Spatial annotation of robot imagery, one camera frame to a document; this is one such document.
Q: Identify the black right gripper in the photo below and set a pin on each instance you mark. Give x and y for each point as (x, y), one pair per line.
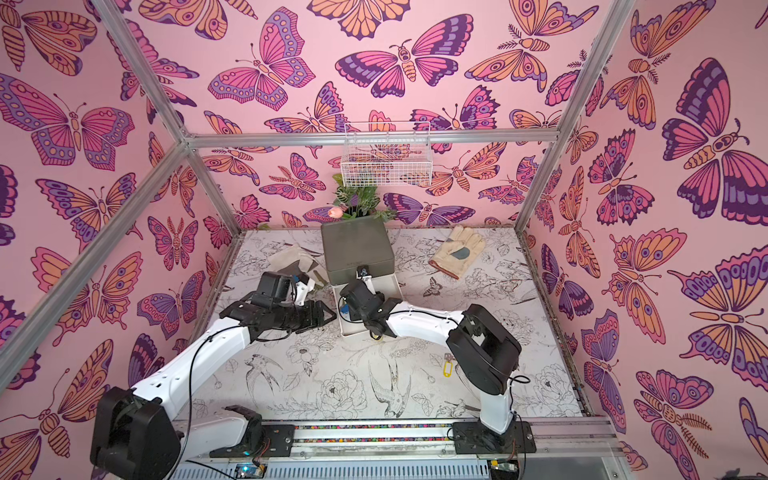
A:
(365, 294)

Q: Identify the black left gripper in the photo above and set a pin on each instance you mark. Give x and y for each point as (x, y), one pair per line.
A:
(318, 313)

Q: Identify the grey three-drawer storage box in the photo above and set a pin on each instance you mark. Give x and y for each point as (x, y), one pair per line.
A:
(351, 243)

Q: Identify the key with yellow tag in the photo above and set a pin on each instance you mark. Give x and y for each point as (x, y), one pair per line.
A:
(448, 365)

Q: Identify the key with blue tag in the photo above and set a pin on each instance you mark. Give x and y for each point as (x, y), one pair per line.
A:
(344, 312)

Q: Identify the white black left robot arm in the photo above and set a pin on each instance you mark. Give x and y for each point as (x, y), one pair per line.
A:
(134, 433)

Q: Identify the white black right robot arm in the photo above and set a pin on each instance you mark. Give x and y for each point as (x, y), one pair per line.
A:
(484, 350)

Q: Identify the grey white work glove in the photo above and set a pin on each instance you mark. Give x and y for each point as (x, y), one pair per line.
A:
(295, 260)

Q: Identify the potted green plant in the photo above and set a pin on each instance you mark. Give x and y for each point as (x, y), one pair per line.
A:
(354, 202)

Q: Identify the beige work glove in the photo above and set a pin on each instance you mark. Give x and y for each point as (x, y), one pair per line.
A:
(458, 252)

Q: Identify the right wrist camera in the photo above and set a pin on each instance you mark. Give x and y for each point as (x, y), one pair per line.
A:
(363, 274)

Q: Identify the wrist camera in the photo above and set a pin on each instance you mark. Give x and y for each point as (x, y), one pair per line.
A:
(278, 289)
(363, 274)

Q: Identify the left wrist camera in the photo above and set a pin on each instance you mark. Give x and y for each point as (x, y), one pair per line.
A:
(278, 289)

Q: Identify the white wire wall basket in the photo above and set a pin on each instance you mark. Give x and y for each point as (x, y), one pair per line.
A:
(387, 153)

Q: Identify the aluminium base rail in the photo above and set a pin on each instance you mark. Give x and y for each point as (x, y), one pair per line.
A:
(567, 448)

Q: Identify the aluminium cage frame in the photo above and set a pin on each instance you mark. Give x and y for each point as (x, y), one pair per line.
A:
(142, 111)

